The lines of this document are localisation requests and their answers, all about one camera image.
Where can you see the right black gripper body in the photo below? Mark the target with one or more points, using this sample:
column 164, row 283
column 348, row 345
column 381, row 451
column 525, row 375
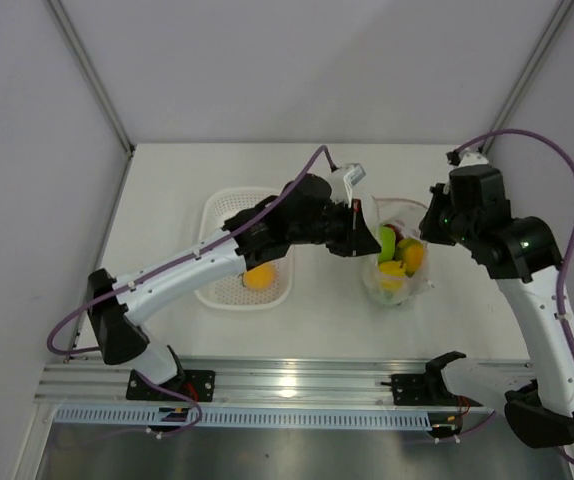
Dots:
column 461, row 225

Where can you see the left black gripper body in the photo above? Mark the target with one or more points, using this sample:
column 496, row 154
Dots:
column 333, row 229

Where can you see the green apple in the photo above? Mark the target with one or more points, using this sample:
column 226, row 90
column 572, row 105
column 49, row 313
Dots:
column 387, row 241

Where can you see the yellow mango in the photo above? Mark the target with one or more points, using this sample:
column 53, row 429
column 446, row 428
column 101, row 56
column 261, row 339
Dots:
column 412, row 253

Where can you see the clear zip top bag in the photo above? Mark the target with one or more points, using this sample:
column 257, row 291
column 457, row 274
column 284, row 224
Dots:
column 406, row 214

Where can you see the green lettuce head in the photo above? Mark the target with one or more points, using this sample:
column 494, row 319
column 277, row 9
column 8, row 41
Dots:
column 390, row 297

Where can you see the orange fruit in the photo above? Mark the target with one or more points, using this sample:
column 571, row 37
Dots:
column 260, row 278

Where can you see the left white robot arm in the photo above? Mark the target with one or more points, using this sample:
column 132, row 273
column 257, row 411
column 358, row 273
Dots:
column 120, row 306

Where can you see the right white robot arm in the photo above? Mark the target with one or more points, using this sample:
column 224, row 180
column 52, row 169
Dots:
column 522, row 257

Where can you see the white perforated plastic basket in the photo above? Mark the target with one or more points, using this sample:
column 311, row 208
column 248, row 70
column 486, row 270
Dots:
column 230, row 293

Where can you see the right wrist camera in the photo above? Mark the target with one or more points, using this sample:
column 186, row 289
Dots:
column 466, row 157

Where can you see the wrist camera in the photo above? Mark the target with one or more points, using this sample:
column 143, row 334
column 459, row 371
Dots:
column 343, row 180
column 466, row 157

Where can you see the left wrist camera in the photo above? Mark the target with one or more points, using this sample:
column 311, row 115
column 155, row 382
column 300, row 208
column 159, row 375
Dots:
column 343, row 180

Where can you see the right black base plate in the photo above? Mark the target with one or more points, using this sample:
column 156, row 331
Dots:
column 422, row 390

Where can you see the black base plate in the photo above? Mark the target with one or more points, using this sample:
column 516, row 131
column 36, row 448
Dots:
column 198, row 385
column 422, row 390

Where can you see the aluminium mounting rail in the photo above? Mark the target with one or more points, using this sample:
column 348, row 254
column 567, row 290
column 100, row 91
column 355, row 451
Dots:
column 239, row 382

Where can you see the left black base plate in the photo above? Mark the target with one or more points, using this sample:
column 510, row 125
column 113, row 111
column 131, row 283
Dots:
column 198, row 385

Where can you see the right aluminium frame post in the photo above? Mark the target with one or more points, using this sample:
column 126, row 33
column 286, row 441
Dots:
column 538, row 54

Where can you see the aluminium frame post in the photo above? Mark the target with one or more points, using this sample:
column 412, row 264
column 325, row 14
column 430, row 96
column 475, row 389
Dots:
column 74, row 43
column 538, row 54

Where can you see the white slotted cable duct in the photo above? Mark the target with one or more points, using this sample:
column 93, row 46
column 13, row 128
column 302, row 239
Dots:
column 210, row 416

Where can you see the left aluminium frame post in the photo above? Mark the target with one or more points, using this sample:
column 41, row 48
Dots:
column 74, row 43

